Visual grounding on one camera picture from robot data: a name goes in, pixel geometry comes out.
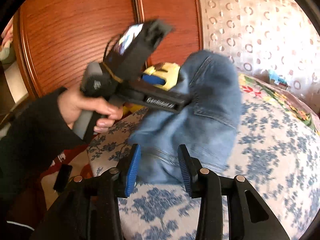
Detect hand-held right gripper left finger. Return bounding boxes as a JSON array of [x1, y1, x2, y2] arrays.
[[30, 144, 141, 240]]

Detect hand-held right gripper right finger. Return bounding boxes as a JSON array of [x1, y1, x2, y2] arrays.
[[177, 144, 290, 240]]

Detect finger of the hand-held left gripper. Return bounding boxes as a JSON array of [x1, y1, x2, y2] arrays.
[[171, 92, 191, 115], [141, 74, 166, 86]]

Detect blue denim pants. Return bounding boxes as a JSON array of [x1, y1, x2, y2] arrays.
[[127, 50, 244, 184]]

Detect person's left forearm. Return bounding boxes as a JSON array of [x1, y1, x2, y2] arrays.
[[0, 87, 87, 231]]

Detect person's left hand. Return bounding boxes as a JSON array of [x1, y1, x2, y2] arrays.
[[57, 87, 124, 134]]

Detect yellow plush toy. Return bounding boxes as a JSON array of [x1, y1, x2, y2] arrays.
[[122, 62, 181, 115]]

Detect wooden louvred wardrobe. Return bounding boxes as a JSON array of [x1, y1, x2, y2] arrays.
[[12, 0, 204, 98]]

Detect blue and white bedsheet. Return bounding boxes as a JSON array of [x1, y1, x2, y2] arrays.
[[87, 100, 320, 240]]

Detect floral blanket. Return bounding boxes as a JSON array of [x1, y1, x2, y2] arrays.
[[237, 72, 320, 136]]

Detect box with teal items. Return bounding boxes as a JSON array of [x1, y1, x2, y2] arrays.
[[269, 69, 289, 90]]

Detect circle patterned curtain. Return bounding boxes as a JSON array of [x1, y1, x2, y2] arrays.
[[197, 0, 320, 113]]

